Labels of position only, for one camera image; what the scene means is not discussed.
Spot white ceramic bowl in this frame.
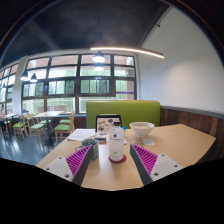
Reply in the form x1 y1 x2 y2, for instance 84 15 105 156
129 121 156 139

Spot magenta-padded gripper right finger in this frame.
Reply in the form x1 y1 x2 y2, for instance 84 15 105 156
129 143 184 186

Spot group of green-seated wooden chairs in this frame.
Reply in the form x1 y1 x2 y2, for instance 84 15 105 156
0 111 76 146

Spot dark-framed window wall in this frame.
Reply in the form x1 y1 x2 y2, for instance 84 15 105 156
0 54 138 114

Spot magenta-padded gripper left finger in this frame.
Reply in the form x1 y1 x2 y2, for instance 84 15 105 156
43 144 94 187

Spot black-framed tablet with stickers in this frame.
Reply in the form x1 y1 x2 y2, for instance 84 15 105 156
95 114 123 134

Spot white paper sheets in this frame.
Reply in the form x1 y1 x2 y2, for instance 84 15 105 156
66 128 97 142

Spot wooden dining table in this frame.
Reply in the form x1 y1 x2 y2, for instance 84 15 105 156
33 110 66 146

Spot clear plastic drink bottle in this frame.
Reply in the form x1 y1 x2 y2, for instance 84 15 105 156
109 120 125 162

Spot person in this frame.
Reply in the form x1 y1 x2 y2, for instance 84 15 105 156
0 103 7 133

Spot long curved linear ceiling light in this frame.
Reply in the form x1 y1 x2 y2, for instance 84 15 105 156
89 46 165 60

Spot small paper slip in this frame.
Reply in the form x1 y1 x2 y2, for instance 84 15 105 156
142 137 156 146

